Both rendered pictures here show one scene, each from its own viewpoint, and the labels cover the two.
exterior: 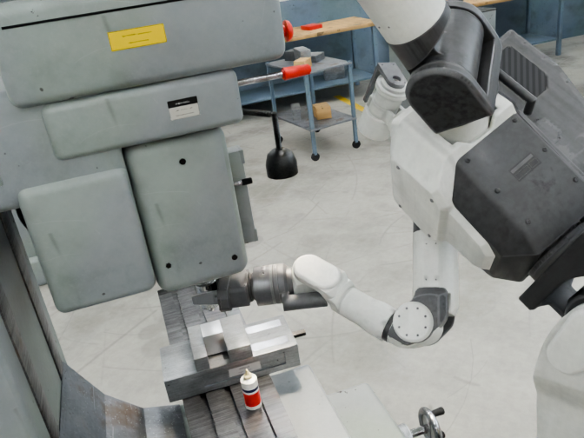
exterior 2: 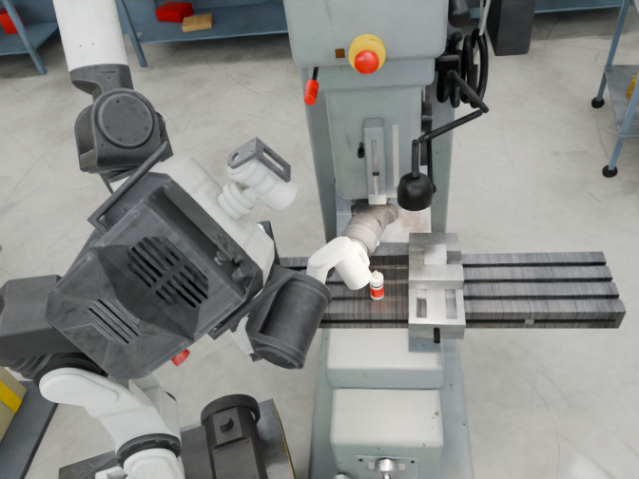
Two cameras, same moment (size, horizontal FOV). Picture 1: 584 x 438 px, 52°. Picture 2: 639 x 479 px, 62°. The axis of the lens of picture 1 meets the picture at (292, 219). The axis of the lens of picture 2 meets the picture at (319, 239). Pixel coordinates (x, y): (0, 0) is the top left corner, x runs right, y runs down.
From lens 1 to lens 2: 1.68 m
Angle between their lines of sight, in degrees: 89
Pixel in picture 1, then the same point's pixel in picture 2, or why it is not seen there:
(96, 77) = not seen: outside the picture
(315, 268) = (330, 249)
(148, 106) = not seen: hidden behind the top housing
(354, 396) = (423, 422)
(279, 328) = (440, 316)
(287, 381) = (425, 343)
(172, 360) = (435, 239)
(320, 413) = (372, 354)
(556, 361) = not seen: hidden behind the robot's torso
